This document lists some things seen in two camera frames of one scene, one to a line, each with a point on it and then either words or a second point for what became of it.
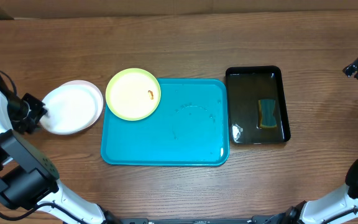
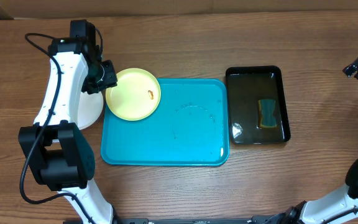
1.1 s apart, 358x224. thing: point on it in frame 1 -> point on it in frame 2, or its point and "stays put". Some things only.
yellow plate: (133, 94) stays put
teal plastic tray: (190, 127) stays put
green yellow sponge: (266, 107) stays put
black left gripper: (39, 112) -> (110, 81)
